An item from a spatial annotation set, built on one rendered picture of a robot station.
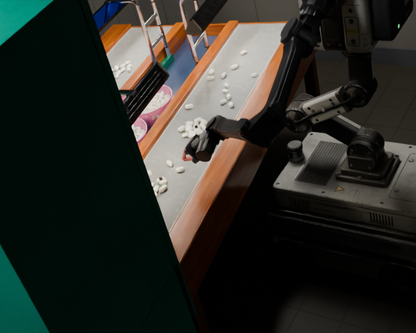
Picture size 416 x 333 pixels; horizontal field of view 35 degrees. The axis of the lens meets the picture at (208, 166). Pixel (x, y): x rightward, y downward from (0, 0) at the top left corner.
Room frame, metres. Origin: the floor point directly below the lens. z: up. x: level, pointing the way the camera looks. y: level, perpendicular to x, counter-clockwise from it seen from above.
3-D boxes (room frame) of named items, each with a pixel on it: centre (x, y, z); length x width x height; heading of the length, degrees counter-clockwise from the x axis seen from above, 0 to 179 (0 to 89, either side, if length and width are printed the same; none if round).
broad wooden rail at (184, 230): (2.38, -0.21, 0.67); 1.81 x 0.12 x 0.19; 149
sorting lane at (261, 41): (2.49, -0.03, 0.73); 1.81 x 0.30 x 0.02; 149
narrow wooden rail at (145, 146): (2.58, 0.12, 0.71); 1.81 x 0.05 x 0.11; 149
